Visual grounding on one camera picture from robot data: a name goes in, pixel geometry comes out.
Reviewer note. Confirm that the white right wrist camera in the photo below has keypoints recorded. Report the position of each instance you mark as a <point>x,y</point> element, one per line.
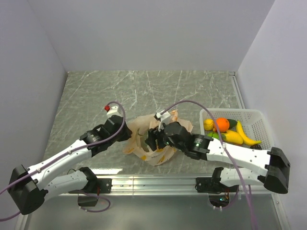
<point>163,118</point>

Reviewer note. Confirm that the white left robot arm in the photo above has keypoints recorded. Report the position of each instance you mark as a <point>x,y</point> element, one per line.
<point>31,187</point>

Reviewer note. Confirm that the dark brown round fruit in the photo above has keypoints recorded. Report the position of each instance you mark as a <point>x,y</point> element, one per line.
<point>256,147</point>

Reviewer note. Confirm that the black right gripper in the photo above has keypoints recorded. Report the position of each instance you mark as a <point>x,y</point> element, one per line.
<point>151,141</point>

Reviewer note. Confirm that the yellow banana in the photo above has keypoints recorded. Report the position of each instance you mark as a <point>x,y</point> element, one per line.
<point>246,139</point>

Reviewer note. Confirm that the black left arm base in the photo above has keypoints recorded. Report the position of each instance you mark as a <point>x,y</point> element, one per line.
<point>92,200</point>

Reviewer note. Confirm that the white perforated plastic basket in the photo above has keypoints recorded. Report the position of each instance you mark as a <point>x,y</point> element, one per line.
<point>253,123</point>

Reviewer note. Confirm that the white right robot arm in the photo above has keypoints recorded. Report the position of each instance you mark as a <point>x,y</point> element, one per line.
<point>269,168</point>

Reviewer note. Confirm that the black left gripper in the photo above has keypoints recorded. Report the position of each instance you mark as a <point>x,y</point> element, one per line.
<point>127,133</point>

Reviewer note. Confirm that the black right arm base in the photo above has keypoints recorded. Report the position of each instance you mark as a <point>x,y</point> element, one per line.
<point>220,196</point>

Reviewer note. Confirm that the dark green avocado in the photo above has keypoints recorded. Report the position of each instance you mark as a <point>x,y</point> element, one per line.
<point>232,123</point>

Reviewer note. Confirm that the orange fruit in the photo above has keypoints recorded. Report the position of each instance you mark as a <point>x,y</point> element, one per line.
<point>221,124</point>

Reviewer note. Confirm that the yellow pear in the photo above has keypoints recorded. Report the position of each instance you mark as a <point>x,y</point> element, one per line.
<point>208,124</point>

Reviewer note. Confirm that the yellow mango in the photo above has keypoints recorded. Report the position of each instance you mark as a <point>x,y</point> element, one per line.
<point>232,137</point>

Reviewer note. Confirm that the bright green apple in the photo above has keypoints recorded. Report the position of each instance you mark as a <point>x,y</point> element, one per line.
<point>213,135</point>

